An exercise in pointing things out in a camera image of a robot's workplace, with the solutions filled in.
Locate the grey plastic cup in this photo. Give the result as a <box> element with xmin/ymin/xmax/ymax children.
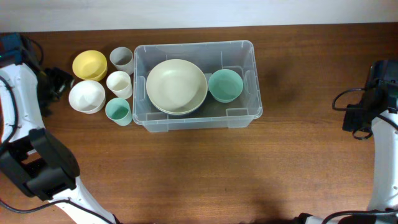
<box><xmin>109</xmin><ymin>47</ymin><xmax>134</xmax><ymax>75</ymax></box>

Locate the beige plastic plate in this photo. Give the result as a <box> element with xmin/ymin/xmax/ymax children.
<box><xmin>153</xmin><ymin>103</ymin><xmax>203</xmax><ymax>116</ymax></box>
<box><xmin>146</xmin><ymin>59</ymin><xmax>208</xmax><ymax>107</ymax></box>

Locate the cream plastic cup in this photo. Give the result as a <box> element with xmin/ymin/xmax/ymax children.
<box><xmin>106</xmin><ymin>71</ymin><xmax>132</xmax><ymax>99</ymax></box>

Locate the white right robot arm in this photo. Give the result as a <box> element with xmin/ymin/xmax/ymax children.
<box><xmin>292</xmin><ymin>59</ymin><xmax>397</xmax><ymax>224</ymax></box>

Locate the white plastic bowl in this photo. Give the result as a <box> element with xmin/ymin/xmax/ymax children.
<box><xmin>68</xmin><ymin>80</ymin><xmax>106</xmax><ymax>114</ymax></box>

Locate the clear plastic storage bin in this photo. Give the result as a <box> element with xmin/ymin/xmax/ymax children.
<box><xmin>132</xmin><ymin>40</ymin><xmax>263</xmax><ymax>133</ymax></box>

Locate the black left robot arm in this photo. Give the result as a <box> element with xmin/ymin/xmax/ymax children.
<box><xmin>1</xmin><ymin>33</ymin><xmax>118</xmax><ymax>223</ymax></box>

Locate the mint green plastic bowl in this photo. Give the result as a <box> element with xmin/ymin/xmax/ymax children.
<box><xmin>208</xmin><ymin>69</ymin><xmax>244</xmax><ymax>103</ymax></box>

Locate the yellow plastic bowl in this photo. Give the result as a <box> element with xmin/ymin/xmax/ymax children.
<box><xmin>72</xmin><ymin>50</ymin><xmax>108</xmax><ymax>82</ymax></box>

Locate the mint green plastic cup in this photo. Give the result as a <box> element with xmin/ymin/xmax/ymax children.
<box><xmin>105</xmin><ymin>98</ymin><xmax>132</xmax><ymax>126</ymax></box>

